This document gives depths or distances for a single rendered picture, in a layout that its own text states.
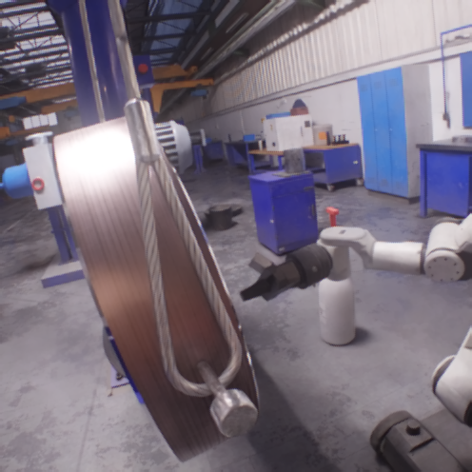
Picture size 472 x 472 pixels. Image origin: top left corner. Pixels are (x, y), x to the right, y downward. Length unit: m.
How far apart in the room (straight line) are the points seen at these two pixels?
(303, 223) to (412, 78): 2.48
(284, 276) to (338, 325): 1.29
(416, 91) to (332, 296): 3.47
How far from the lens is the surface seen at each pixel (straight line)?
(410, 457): 1.33
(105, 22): 1.92
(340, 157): 5.89
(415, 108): 4.79
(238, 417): 0.19
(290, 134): 6.69
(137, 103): 0.21
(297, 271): 0.74
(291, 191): 3.20
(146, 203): 0.20
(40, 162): 3.86
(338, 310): 1.92
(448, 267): 0.71
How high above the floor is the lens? 1.25
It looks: 18 degrees down
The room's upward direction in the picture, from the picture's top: 9 degrees counter-clockwise
